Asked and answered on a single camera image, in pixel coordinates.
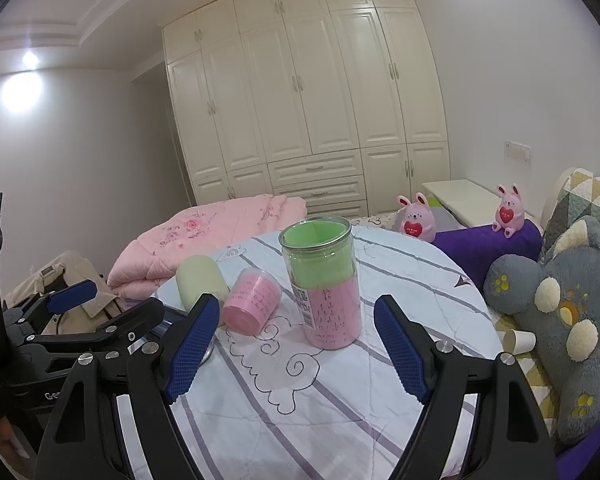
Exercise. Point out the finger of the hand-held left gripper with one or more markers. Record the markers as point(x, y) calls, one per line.
point(130, 319)
point(72, 295)

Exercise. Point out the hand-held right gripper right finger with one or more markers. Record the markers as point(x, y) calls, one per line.
point(401, 357)

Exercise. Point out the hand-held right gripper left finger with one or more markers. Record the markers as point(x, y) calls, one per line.
point(190, 355)

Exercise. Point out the pale green plastic cup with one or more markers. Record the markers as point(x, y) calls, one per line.
point(200, 280)

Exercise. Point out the pink plastic cup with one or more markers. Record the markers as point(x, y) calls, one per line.
point(250, 302)

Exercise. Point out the person's left forearm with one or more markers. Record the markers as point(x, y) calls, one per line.
point(0, 447)

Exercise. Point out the white paper cup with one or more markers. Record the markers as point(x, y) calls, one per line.
point(520, 341)

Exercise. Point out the round metal lid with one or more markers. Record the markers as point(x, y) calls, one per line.
point(208, 352)

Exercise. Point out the beige jacket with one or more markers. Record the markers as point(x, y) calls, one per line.
point(60, 270)

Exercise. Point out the clear container of stacked cups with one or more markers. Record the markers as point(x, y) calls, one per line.
point(330, 310)

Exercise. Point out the pink embroidered blanket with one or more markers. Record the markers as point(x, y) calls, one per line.
point(205, 230)

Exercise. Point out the purple quilted cushion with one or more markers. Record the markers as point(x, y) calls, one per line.
point(480, 252)

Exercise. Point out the yellow patterned bed sheet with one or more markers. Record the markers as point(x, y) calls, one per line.
point(535, 385)

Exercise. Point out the pink bunny toy with heart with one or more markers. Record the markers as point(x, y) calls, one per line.
point(417, 217)
point(510, 212)

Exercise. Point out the white bedside table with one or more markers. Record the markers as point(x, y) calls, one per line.
point(460, 194)

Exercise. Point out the grey plush toy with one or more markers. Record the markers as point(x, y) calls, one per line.
point(580, 360)

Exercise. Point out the ceiling lamp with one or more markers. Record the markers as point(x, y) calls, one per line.
point(30, 60)

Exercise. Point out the triangle patterned quilted pillow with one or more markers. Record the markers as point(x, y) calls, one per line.
point(592, 195)

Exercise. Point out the cream panelled wardrobe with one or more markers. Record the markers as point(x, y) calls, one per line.
point(305, 110)

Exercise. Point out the wall switch panel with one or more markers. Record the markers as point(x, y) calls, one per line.
point(517, 150)

